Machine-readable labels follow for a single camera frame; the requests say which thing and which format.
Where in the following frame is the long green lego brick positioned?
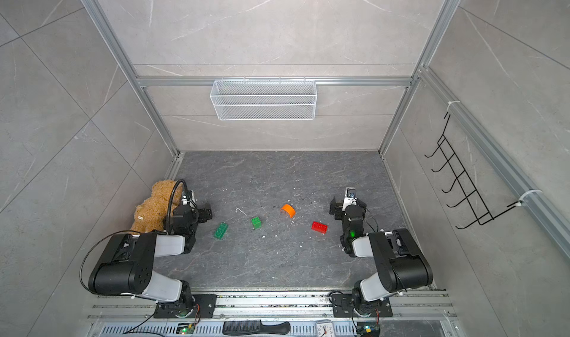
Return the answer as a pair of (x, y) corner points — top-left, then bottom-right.
(213, 222), (229, 240)

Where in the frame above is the red lego brick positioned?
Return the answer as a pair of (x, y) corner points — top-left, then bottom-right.
(311, 221), (328, 235)

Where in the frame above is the orange curved lego piece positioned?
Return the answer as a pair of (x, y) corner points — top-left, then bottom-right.
(281, 204), (296, 219)

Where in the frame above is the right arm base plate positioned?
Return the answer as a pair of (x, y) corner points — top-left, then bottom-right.
(328, 291), (393, 318)

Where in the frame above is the small green lego brick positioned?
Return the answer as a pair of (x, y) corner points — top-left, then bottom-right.
(251, 217), (262, 230)

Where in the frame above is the black wire hook rack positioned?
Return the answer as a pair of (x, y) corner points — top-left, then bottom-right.
(424, 112), (524, 230)

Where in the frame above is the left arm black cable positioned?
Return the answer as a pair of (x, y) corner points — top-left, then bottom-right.
(79, 178), (190, 293)

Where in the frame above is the brown teddy bear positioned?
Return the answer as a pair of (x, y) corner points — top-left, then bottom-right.
(131, 180), (175, 233)

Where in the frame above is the aluminium mounting rail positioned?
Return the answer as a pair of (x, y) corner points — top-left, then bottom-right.
(83, 289), (459, 322)

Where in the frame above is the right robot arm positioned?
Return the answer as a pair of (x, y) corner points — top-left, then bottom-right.
(330, 187), (433, 310)

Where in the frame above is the white wire mesh basket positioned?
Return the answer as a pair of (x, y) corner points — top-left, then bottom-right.
(210, 80), (318, 121)

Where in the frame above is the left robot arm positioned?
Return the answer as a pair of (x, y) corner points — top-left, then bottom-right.
(86, 192), (212, 308)

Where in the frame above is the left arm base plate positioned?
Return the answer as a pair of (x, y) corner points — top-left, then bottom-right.
(154, 294), (218, 319)

